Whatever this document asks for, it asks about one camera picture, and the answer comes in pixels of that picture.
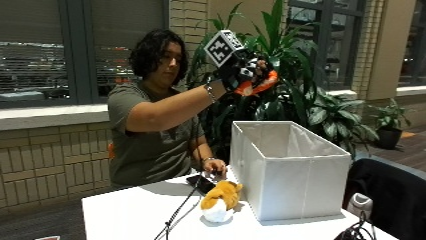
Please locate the the person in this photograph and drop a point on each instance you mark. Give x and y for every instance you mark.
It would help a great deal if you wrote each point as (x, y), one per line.
(146, 146)

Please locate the black plant pot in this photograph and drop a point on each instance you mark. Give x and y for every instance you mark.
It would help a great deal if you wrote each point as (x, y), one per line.
(388, 138)

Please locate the large green leafy plant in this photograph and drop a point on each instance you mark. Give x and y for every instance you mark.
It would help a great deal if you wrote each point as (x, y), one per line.
(306, 103)

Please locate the grey stone window sill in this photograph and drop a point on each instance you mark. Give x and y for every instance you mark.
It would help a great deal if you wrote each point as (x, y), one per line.
(47, 116)

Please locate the orange and white plush toy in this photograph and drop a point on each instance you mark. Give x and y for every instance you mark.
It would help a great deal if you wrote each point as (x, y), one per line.
(219, 200)

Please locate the white fabric storage box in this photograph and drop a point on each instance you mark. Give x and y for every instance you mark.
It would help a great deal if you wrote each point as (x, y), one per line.
(292, 180)

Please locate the orange chair back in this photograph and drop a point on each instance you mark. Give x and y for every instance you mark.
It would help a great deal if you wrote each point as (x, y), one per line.
(110, 150)

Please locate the orange soft toy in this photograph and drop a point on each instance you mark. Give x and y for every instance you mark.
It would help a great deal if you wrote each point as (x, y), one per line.
(263, 85)

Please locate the white and grey device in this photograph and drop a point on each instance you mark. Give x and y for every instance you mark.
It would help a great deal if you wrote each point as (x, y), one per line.
(359, 205)

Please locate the small green potted plant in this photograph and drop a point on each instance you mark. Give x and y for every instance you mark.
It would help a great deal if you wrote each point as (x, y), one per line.
(390, 115)

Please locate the white cube with black markers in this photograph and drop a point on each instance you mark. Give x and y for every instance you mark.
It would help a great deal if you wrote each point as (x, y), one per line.
(221, 46)

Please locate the window with grey blinds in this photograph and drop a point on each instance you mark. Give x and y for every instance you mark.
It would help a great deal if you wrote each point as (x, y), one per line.
(39, 50)

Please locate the red and white object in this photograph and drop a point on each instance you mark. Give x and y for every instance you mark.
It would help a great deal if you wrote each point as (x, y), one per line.
(47, 238)

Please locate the black chair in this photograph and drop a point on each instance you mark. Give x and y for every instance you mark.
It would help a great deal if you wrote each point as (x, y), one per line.
(394, 196)

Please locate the narrow glass window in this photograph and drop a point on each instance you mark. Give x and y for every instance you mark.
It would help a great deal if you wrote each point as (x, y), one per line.
(414, 43)

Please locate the dark framed glass window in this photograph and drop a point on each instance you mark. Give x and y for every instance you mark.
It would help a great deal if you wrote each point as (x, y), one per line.
(332, 40)

